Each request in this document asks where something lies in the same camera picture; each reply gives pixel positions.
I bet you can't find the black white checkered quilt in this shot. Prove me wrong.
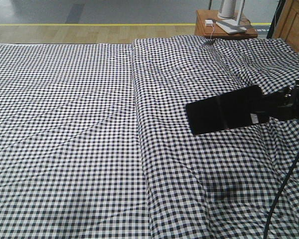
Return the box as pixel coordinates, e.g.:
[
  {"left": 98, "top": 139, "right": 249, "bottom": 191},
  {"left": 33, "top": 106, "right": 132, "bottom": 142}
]
[{"left": 132, "top": 35, "right": 299, "bottom": 239}]

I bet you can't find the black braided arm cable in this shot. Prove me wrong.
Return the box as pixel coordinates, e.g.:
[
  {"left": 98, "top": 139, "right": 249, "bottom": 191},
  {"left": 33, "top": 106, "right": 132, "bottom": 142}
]
[{"left": 263, "top": 135, "right": 299, "bottom": 239}]

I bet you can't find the wooden headboard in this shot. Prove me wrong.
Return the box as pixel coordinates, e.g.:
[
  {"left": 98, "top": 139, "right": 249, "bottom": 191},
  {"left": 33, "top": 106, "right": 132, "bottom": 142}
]
[{"left": 273, "top": 0, "right": 299, "bottom": 56}]

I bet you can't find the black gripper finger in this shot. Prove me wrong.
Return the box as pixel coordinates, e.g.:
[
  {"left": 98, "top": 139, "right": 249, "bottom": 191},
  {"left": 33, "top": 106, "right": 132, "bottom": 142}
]
[
  {"left": 262, "top": 87, "right": 292, "bottom": 106},
  {"left": 251, "top": 105, "right": 293, "bottom": 120}
]

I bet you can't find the wooden nightstand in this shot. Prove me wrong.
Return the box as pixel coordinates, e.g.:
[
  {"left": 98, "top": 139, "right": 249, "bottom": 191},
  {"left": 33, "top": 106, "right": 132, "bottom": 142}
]
[{"left": 194, "top": 9, "right": 258, "bottom": 40}]

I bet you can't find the black white checkered bedsheet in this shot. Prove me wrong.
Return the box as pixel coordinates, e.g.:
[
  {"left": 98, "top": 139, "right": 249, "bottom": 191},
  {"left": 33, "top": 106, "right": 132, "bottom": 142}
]
[{"left": 0, "top": 44, "right": 151, "bottom": 239}]

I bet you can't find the white charger adapter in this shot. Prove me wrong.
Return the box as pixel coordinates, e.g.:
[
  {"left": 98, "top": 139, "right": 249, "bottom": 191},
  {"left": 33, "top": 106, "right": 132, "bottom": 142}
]
[{"left": 204, "top": 19, "right": 214, "bottom": 27}]

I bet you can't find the black foldable phone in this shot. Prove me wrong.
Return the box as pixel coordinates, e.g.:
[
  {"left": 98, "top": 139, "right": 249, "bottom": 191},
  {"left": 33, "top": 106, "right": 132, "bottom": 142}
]
[{"left": 185, "top": 85, "right": 270, "bottom": 135}]

